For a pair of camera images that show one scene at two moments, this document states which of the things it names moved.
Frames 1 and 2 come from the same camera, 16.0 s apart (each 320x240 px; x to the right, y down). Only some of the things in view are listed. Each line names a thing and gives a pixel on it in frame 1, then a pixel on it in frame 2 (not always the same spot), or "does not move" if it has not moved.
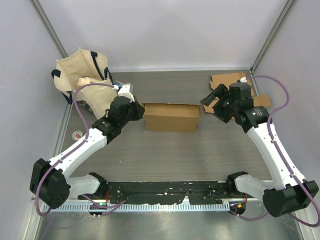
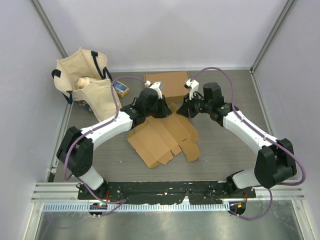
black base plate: [197, 192] does not move
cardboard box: [259, 100] -> [157, 138]
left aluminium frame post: [49, 27] does not move
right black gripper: [216, 93] -> [187, 111]
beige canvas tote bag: [82, 63] does not move
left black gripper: [140, 110] -> [165, 111]
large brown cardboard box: [171, 117] -> [172, 87]
